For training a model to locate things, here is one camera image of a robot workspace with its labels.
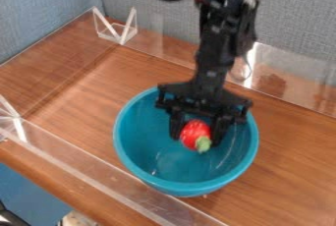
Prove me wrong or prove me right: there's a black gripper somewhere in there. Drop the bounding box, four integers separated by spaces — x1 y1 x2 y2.
155 60 252 146

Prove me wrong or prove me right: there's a red toy strawberry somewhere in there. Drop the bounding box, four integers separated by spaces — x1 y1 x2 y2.
180 119 211 153

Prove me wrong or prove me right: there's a blue plastic bowl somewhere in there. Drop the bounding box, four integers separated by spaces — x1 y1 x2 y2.
114 87 260 198

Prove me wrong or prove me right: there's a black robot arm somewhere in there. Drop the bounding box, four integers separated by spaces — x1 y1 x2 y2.
156 0 260 145

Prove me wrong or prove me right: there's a clear acrylic back barrier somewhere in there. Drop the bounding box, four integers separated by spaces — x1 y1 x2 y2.
104 16 336 118

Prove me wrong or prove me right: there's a clear acrylic barrier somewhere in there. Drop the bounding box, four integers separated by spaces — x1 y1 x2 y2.
0 119 228 226
104 16 336 118

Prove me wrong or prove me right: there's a clear acrylic front barrier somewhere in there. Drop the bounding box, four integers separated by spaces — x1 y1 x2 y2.
0 119 228 226

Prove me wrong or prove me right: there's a black cable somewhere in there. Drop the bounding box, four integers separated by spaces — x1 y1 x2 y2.
228 54 255 82

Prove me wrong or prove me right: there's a clear acrylic corner bracket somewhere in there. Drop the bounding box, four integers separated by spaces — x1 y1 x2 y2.
92 7 138 45

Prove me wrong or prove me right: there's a clear acrylic left bracket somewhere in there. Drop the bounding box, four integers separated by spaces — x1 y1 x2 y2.
0 94 28 142

